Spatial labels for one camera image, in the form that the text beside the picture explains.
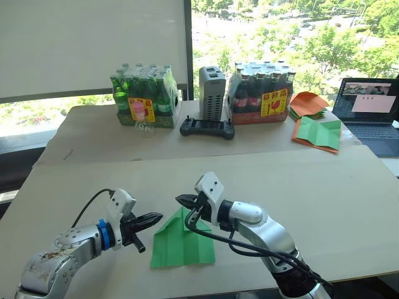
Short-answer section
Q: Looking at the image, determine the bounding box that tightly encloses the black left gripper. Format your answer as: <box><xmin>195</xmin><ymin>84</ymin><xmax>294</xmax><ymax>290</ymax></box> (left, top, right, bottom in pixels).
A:
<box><xmin>119</xmin><ymin>212</ymin><xmax>164</xmax><ymax>254</ymax></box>

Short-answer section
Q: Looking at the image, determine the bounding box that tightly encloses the green partly folded paper sheet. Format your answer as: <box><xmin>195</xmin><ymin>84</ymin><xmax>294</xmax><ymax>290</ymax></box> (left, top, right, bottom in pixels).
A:
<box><xmin>150</xmin><ymin>207</ymin><xmax>216</xmax><ymax>269</ymax></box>

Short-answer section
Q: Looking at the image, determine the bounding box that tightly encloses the green creased paper sheet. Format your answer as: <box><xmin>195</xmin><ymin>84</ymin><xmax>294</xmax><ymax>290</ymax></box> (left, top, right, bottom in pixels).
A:
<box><xmin>296</xmin><ymin>115</ymin><xmax>342</xmax><ymax>150</ymax></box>

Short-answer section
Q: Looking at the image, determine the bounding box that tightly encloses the stack of green orange papers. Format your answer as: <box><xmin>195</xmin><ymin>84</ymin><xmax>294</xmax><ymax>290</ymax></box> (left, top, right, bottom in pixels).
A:
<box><xmin>288</xmin><ymin>105</ymin><xmax>329</xmax><ymax>121</ymax></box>

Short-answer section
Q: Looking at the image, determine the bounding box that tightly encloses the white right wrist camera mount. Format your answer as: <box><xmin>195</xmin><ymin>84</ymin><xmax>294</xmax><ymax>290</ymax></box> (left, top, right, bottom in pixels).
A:
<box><xmin>194</xmin><ymin>171</ymin><xmax>226</xmax><ymax>227</ymax></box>

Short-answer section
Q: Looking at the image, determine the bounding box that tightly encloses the dark open laptop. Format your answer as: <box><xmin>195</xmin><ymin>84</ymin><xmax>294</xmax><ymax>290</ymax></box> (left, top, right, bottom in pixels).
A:
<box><xmin>330</xmin><ymin>77</ymin><xmax>399</xmax><ymax>158</ymax></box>

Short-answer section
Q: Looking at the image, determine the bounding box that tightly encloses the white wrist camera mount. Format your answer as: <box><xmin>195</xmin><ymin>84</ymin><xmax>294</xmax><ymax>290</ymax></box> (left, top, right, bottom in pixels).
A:
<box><xmin>105</xmin><ymin>188</ymin><xmax>137</xmax><ymax>250</ymax></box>
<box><xmin>194</xmin><ymin>171</ymin><xmax>226</xmax><ymax>227</ymax></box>

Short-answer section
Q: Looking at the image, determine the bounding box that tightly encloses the clear round plastic bottle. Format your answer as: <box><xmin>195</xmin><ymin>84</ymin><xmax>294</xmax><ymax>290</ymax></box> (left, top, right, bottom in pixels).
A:
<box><xmin>134</xmin><ymin>120</ymin><xmax>155</xmax><ymax>137</ymax></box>

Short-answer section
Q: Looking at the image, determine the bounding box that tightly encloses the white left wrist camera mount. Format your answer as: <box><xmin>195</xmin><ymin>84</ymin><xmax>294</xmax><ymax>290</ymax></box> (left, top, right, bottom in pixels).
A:
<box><xmin>105</xmin><ymin>188</ymin><xmax>137</xmax><ymax>250</ymax></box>

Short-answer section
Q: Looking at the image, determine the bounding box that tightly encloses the shrink-wrapped green glass bottle pack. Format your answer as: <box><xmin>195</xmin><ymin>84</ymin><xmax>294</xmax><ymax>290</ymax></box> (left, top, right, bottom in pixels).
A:
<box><xmin>109</xmin><ymin>63</ymin><xmax>182</xmax><ymax>129</ymax></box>

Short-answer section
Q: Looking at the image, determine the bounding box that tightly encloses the black handheld remote controller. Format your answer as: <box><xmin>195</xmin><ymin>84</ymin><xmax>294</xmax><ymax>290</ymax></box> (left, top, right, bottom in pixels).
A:
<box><xmin>179</xmin><ymin>115</ymin><xmax>236</xmax><ymax>141</ymax></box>

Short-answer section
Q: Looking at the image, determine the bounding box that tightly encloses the grey vented box device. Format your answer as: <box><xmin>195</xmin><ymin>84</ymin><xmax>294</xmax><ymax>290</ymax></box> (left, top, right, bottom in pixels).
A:
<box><xmin>198</xmin><ymin>65</ymin><xmax>227</xmax><ymax>122</ymax></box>

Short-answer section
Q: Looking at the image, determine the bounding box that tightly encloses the white roller blind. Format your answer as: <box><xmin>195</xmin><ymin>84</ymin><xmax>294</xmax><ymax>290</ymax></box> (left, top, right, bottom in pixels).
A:
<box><xmin>0</xmin><ymin>0</ymin><xmax>189</xmax><ymax>103</ymax></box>

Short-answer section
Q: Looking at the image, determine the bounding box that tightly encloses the shrink-wrapped dark cola bottle pack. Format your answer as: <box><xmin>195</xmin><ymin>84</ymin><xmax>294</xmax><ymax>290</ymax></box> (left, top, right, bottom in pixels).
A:
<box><xmin>224</xmin><ymin>60</ymin><xmax>297</xmax><ymax>126</ymax></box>

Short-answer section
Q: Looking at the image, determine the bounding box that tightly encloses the dark window frame post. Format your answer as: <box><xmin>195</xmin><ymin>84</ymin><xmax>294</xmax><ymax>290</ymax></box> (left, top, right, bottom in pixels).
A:
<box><xmin>182</xmin><ymin>0</ymin><xmax>195</xmax><ymax>102</ymax></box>

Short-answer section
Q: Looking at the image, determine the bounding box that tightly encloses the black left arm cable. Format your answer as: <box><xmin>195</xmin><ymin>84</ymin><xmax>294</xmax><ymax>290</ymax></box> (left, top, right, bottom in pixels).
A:
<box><xmin>70</xmin><ymin>188</ymin><xmax>115</xmax><ymax>230</ymax></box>

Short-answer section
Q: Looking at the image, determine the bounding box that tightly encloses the orange folded paper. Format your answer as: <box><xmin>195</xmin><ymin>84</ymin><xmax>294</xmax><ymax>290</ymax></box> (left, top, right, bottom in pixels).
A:
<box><xmin>289</xmin><ymin>91</ymin><xmax>330</xmax><ymax>118</ymax></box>

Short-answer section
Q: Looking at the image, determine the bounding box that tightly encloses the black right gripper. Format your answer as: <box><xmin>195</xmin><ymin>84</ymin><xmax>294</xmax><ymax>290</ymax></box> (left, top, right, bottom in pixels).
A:
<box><xmin>175</xmin><ymin>191</ymin><xmax>213</xmax><ymax>225</ymax></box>

